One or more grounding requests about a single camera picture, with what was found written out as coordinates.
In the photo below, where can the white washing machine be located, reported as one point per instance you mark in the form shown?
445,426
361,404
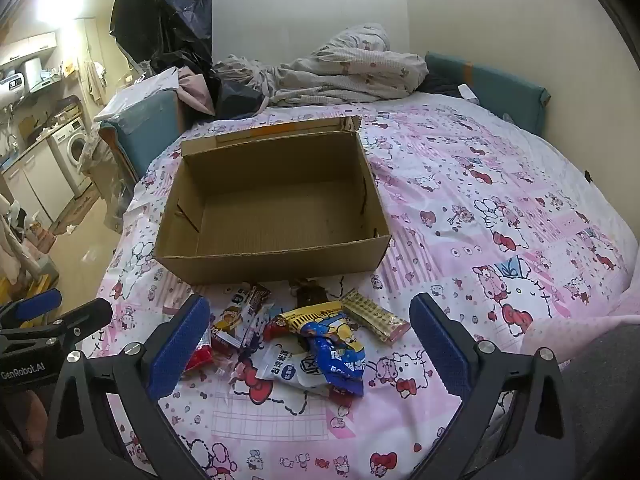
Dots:
70,147

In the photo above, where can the hanging towel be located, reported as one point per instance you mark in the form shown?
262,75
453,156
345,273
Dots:
95,80

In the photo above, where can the clear orange snack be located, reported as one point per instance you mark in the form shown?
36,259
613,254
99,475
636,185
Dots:
227,365

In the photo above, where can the beige wafer packet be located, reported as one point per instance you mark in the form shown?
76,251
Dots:
372,315

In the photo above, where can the cardboard box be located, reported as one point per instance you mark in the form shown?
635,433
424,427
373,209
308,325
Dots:
280,220

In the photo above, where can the blue white snack packet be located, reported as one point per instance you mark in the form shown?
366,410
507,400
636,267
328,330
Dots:
342,360

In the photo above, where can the range hood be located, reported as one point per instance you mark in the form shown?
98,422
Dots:
37,74

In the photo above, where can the person's left hand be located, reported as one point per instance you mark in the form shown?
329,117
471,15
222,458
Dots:
32,415

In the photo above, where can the white paper scrap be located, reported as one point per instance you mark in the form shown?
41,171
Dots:
467,91

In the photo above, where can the white floor cabinet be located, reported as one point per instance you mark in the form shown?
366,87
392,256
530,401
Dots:
35,185

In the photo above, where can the crumpled printed quilt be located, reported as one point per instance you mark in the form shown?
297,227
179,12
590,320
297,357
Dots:
340,75

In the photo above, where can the dark clothing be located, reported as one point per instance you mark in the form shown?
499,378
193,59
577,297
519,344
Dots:
445,82

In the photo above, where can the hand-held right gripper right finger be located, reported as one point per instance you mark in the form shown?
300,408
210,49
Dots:
442,345

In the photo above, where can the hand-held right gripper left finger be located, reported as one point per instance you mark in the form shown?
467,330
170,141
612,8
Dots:
177,345

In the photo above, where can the dark brown snack packet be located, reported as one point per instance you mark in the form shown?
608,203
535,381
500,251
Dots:
310,295

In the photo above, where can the white water heater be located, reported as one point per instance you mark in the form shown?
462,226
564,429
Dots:
12,81

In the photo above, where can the pile of light clothing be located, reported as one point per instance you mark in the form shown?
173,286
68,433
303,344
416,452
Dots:
10,240

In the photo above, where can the white wall cabinet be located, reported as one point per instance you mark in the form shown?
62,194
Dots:
30,45

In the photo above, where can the pink printed bed sheet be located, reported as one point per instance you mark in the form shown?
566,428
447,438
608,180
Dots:
500,210

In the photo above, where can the red white rice cake packet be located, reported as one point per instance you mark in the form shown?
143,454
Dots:
227,325
200,357

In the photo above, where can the hanging black plastic bag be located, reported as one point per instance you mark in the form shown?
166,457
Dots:
160,10

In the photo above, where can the clear plastic bag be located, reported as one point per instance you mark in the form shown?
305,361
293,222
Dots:
100,170

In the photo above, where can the white plastic sheet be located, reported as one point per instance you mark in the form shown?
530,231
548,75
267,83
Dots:
137,92

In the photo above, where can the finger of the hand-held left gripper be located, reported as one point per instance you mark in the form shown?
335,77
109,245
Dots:
37,305
80,320

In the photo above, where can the crumpled black plastic bag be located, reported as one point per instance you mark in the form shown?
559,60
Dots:
235,95

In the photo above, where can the pink cloth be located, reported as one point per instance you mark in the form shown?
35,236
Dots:
195,90

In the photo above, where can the person's grey pants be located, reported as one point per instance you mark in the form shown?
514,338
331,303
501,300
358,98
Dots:
600,400

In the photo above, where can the brown yellow snack packet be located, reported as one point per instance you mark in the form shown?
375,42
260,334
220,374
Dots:
257,300

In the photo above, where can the small red candy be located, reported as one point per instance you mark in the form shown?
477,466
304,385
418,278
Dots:
274,330

